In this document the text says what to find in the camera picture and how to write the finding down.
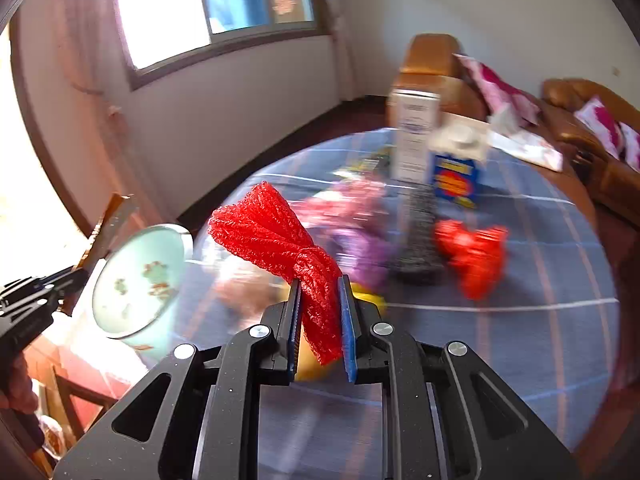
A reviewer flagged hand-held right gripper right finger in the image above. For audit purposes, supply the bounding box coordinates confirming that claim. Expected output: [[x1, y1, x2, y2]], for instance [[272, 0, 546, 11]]
[[337, 274, 583, 480]]

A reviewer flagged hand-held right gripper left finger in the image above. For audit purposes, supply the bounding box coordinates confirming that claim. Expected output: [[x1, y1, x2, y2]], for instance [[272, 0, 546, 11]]
[[52, 277, 303, 480]]

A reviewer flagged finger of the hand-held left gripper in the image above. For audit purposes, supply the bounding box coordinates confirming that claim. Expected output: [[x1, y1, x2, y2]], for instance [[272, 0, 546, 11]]
[[42, 266, 91, 317]]

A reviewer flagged light green cartoon bucket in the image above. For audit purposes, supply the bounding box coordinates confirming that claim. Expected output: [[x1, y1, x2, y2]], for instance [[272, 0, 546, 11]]
[[91, 223, 196, 366]]

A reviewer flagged purple plastic wrapper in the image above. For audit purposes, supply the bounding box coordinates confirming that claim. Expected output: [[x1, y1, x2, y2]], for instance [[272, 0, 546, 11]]
[[295, 180, 393, 291]]

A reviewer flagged red foam fruit net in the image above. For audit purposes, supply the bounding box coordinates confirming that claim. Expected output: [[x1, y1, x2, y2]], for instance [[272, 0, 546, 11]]
[[207, 181, 346, 367]]

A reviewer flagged person's left hand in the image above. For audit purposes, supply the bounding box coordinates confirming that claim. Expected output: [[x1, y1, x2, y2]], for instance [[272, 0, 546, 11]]
[[0, 352, 40, 413]]

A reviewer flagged yellow wrapper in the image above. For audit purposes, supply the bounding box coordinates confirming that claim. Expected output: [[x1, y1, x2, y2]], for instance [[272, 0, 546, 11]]
[[295, 285, 388, 381]]

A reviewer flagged wooden chair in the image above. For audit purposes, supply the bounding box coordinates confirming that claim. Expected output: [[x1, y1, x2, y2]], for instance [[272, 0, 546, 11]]
[[22, 192, 146, 466]]

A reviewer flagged black foam net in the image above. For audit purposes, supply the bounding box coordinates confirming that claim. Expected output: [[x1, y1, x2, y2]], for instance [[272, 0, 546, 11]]
[[390, 182, 443, 286]]

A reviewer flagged red plastic bag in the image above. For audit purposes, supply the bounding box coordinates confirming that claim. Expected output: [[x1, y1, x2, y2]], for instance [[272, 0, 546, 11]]
[[434, 220, 508, 301]]

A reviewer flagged dark green snack packet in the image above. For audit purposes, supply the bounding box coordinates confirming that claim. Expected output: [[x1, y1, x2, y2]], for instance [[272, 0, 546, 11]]
[[335, 147, 396, 181]]

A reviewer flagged blue white drink carton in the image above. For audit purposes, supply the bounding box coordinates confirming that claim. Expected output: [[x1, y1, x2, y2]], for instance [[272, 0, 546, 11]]
[[429, 112, 491, 209]]

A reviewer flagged blue plaid tablecloth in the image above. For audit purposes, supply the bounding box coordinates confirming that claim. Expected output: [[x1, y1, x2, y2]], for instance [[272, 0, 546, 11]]
[[165, 127, 621, 480]]

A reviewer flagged tall white milk carton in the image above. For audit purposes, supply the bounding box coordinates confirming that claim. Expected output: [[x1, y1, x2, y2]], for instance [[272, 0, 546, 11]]
[[390, 89, 442, 186]]

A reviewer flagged long pink curtain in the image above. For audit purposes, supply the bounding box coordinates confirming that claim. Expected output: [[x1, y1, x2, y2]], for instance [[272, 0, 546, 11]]
[[62, 0, 131, 111]]

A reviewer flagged pink white pillow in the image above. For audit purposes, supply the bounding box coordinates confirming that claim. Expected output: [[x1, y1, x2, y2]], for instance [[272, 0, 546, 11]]
[[617, 122, 640, 171], [452, 54, 541, 126], [575, 96, 626, 161]]

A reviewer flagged short pink curtain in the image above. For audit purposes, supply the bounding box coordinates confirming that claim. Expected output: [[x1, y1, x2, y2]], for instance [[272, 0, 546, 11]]
[[310, 0, 358, 103]]

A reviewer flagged window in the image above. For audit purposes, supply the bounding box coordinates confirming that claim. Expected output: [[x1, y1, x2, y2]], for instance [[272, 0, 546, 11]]
[[112, 0, 331, 91]]

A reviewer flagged brown leather sofa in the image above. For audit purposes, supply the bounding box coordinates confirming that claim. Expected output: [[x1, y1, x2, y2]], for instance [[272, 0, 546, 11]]
[[542, 78, 640, 211]]

